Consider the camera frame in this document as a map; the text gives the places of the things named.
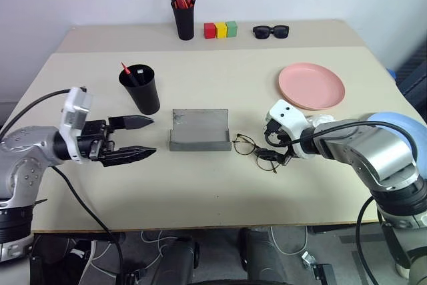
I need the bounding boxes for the grey open glasses case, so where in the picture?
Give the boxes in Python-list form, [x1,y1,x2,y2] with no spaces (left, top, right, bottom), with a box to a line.
[168,107,232,152]

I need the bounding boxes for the thin metal frame eyeglasses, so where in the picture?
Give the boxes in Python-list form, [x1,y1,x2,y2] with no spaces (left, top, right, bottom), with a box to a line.
[232,133,282,175]

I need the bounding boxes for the yellow wooden block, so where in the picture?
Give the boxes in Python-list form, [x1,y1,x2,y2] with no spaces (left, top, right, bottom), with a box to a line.
[214,21,229,39]

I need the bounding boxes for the white floor cable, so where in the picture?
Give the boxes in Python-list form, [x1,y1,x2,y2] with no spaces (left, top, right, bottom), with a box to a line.
[269,226,308,256]
[139,230,176,253]

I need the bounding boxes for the wide black plastic cup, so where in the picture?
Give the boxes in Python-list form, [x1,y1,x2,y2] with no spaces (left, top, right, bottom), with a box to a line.
[117,63,162,115]

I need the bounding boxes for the black frame under table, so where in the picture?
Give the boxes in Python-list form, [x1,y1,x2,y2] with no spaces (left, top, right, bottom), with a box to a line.
[29,230,126,285]

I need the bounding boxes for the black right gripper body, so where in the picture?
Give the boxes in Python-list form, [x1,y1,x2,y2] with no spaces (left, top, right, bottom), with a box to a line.
[265,119,298,163]

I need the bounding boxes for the small metal bracket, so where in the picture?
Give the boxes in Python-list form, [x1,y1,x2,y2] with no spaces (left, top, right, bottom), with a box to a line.
[301,250,335,280]

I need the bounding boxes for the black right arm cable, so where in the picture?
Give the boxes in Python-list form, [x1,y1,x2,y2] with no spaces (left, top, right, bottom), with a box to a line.
[354,194,380,285]
[265,120,418,153]

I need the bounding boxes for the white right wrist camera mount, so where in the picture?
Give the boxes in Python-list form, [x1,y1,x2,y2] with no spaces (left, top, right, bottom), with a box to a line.
[265,99,322,160]

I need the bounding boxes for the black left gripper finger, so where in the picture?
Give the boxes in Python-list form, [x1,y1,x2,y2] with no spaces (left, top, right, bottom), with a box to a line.
[99,146,158,168]
[107,115,155,131]

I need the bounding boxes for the black object beside table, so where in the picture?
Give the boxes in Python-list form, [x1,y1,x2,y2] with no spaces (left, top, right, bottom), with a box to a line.
[395,43,427,99]

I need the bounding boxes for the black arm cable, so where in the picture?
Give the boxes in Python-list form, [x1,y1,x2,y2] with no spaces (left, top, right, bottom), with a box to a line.
[51,166,125,285]
[265,120,418,153]
[0,88,73,141]
[354,194,380,285]

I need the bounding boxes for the dark rounded shape under table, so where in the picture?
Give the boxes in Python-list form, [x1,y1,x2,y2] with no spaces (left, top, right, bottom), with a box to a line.
[239,227,288,283]
[151,234,201,285]

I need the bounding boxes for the tall black pen cup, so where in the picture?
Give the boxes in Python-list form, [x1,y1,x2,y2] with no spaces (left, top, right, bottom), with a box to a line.
[171,0,196,41]

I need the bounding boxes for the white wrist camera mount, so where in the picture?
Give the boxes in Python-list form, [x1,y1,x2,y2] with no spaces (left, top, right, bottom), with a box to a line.
[59,86,93,165]
[265,99,322,160]

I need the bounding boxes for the black sunglasses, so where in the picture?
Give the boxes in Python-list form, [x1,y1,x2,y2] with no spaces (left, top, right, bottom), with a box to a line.
[252,24,290,41]

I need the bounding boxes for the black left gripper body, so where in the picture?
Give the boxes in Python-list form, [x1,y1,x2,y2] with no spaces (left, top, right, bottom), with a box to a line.
[77,119,117,163]

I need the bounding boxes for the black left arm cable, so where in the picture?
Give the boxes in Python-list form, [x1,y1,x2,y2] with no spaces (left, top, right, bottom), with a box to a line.
[0,88,73,141]
[51,166,125,285]

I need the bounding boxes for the pink plate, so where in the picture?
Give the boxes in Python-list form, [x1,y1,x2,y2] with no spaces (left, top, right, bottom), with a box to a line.
[278,62,346,107]
[279,90,345,111]

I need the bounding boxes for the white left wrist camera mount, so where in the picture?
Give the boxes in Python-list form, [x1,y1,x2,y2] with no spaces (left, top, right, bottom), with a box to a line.
[59,86,93,165]

